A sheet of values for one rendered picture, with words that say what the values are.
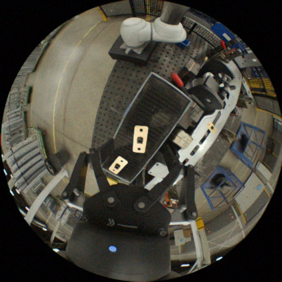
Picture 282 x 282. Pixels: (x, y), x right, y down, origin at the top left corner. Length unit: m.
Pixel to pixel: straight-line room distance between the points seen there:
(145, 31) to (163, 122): 0.54
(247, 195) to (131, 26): 8.61
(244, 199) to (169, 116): 8.30
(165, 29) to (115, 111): 0.69
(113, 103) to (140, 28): 0.59
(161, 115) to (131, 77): 0.57
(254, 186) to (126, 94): 8.45
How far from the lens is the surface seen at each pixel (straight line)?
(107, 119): 0.77
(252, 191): 8.26
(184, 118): 0.33
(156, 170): 0.38
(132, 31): 0.60
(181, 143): 0.37
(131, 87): 0.74
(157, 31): 0.61
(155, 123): 0.23
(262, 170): 8.28
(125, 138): 0.25
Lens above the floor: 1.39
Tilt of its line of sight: 69 degrees down
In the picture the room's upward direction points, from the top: 173 degrees counter-clockwise
